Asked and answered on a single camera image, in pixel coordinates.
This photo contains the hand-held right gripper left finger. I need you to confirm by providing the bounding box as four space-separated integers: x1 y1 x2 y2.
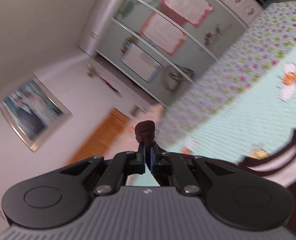
60 142 146 196

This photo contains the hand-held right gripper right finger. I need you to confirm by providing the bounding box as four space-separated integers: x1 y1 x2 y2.
150 141 235 196

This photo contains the red hanging ornament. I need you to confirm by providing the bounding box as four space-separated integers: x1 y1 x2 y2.
87 62 122 97

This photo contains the pink bordered wall poster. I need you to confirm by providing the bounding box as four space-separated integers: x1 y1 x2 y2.
160 0 215 28

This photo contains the grey and brown sweatshirt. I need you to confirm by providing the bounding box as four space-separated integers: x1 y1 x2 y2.
134 120 296 240

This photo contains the pink floral pillow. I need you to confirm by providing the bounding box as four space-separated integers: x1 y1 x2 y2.
123 104 165 187

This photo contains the orange bordered wall poster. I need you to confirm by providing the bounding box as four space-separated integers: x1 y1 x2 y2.
140 12 187 57

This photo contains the sliding door wardrobe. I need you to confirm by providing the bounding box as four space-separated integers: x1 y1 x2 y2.
78 0 250 105

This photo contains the white drawer cabinet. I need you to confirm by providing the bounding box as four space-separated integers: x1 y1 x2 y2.
223 0 263 27

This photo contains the blue bordered wall poster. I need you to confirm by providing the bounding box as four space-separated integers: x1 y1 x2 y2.
120 42 162 83

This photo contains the wooden headboard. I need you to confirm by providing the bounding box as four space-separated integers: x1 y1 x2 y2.
68 107 138 167

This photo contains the framed wall photo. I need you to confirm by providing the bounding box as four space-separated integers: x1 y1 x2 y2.
0 75 72 152

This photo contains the floral bed sheet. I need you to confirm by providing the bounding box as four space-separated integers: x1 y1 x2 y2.
160 1 296 130

